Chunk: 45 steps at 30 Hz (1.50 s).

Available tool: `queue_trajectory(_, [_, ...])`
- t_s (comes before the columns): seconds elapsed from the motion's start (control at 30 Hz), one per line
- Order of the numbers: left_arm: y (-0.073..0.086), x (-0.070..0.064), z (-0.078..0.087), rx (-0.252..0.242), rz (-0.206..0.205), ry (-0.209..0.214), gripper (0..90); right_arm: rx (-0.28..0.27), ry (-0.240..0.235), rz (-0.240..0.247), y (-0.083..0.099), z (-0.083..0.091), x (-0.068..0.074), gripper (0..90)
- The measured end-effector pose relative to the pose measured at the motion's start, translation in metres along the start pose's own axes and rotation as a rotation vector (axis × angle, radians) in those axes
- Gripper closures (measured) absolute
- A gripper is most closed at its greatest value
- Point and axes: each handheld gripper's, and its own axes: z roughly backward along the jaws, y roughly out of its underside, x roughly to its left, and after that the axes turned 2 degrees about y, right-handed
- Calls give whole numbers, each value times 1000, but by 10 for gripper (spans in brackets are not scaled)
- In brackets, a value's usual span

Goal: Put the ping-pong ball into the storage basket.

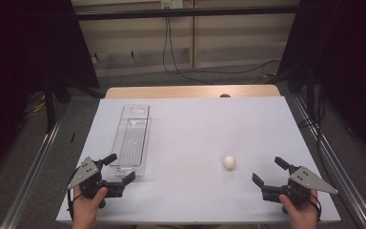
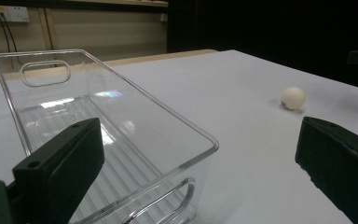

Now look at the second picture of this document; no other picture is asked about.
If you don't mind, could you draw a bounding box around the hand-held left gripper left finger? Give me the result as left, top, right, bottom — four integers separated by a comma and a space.
12, 117, 105, 224

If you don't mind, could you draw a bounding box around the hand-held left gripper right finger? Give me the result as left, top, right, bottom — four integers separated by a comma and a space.
295, 116, 358, 224

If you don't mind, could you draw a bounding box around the clear plastic container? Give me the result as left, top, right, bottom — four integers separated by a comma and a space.
0, 49, 220, 224

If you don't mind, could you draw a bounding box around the wooden table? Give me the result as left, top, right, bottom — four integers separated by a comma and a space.
0, 49, 218, 84

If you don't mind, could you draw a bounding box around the black curtain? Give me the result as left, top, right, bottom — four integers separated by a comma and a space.
166, 0, 358, 92

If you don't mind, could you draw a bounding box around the black wall cable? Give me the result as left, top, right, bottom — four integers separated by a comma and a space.
0, 12, 11, 53
0, 13, 18, 52

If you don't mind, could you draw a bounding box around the white wall socket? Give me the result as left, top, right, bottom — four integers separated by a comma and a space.
0, 4, 31, 23

